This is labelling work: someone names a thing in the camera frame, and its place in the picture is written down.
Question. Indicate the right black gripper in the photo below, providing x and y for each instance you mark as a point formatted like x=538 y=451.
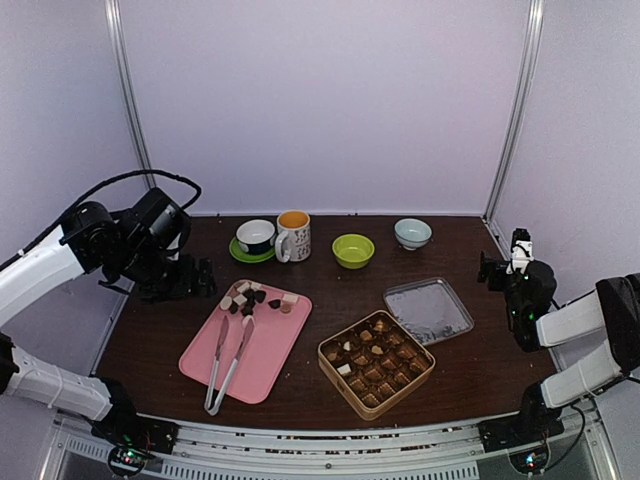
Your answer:
x=486 y=266

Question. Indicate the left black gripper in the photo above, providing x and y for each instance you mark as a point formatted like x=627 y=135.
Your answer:
x=185 y=286

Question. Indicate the bear print tin lid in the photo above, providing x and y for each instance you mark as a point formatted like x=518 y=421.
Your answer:
x=430 y=310

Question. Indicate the speckled white heart chocolate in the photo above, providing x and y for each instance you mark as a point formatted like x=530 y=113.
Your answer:
x=249 y=320

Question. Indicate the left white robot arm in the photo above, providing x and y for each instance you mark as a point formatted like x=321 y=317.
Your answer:
x=143 y=244

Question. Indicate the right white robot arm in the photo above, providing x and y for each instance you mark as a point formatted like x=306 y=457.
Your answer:
x=528 y=286

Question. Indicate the white oval chocolate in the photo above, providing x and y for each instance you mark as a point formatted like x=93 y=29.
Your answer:
x=225 y=303

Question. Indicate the white rectangular chocolate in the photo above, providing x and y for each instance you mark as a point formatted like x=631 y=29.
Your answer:
x=240 y=300

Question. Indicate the white cube chocolate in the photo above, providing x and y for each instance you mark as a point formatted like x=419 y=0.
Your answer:
x=290 y=299

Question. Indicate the gold chocolate tin box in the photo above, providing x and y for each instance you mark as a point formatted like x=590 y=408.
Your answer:
x=387 y=363

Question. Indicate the white chocolate in tin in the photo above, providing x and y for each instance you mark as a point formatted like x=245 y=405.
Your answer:
x=344 y=370

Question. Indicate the green saucer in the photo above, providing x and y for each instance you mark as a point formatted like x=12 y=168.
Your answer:
x=239 y=255

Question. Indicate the white dark blue bowl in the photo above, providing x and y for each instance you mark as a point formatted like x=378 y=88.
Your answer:
x=256 y=237

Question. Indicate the pale blue ceramic bowl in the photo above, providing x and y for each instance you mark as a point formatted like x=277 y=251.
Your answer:
x=412 y=233

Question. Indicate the pink plastic tray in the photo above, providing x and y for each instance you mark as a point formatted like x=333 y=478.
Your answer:
x=273 y=337

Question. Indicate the white patterned mug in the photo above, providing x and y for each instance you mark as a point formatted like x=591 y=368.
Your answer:
x=293 y=240

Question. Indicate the lime green bowl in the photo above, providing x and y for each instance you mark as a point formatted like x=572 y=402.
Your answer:
x=353 y=251

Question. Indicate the left circuit board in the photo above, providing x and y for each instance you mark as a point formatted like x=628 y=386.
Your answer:
x=126 y=462

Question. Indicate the circuit board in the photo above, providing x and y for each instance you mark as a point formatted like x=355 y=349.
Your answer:
x=530 y=462
x=126 y=462

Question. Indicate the right circuit board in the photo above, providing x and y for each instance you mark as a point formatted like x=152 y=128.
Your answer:
x=530 y=462

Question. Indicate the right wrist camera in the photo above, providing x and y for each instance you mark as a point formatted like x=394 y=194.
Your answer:
x=521 y=251

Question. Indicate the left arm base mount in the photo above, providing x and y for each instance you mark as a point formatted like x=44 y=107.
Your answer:
x=142 y=434

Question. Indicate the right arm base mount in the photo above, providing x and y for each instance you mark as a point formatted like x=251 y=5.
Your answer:
x=516 y=430

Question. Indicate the front aluminium rail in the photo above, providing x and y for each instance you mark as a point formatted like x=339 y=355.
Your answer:
x=452 y=450

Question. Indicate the right aluminium frame post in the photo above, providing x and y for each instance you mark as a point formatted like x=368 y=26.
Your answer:
x=527 y=70

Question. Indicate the aluminium frame post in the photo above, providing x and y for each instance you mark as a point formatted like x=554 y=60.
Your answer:
x=116 y=33
x=527 y=70

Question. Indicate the left aluminium frame post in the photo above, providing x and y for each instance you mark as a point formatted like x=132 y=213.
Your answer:
x=116 y=33

